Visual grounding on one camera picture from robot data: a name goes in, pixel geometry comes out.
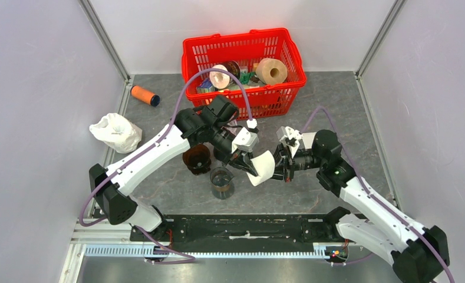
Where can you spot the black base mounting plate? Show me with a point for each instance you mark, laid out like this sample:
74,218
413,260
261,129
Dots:
251,233

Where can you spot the red plastic shopping basket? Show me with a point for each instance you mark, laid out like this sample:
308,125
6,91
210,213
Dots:
247,49

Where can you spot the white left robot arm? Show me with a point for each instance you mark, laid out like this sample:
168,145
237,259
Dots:
112,186

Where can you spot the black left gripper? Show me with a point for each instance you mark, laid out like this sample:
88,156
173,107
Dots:
241,160

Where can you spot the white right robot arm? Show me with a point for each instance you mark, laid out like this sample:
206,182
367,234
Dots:
415,253

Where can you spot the green packet in basket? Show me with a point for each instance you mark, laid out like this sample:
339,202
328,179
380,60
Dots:
249,79

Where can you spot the beige tape roll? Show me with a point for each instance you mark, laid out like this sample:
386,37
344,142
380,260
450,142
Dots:
271,71

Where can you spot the white paper coffee filter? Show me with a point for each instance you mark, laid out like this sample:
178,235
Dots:
264,165

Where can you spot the brown plastic coffee dripper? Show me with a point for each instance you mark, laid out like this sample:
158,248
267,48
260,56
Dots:
197,159

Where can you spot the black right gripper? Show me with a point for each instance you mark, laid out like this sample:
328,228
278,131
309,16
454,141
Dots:
284,164

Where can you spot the white crumpled plastic bag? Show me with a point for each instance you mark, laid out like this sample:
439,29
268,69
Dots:
117,132

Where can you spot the blue small box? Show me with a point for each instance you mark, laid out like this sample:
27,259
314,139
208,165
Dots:
205,86

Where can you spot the orange cylindrical bottle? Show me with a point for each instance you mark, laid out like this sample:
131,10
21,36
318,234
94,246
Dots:
145,96

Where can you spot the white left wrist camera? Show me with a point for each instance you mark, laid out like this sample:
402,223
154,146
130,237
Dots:
247,137

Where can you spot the small glass measuring beaker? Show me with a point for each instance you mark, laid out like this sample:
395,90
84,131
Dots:
222,183

